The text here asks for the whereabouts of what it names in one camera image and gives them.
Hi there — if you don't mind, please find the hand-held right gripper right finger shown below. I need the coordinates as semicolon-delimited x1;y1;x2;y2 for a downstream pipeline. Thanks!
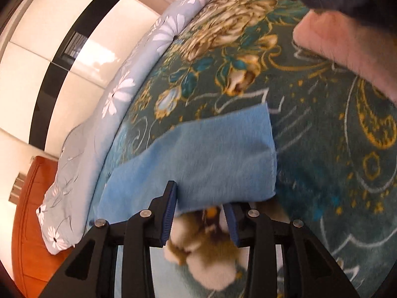
223;203;362;298

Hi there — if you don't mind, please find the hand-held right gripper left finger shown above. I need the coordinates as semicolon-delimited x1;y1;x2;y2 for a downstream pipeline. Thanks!
39;180;179;298

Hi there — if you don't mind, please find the blue knit garment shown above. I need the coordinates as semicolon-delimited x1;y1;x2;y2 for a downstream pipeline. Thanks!
89;104;277;227

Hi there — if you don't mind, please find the person's left forearm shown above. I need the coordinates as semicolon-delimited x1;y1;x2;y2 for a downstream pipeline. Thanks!
281;0;397;104

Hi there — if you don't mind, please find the grey floral quilt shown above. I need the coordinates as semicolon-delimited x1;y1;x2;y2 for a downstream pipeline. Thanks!
35;0;241;256

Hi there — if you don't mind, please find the orange wooden headboard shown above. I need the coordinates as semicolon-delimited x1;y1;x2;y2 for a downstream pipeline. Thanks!
12;156;76;298

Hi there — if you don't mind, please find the white wardrobe with black stripe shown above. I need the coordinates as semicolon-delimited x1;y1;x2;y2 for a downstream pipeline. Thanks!
0;0;162;162

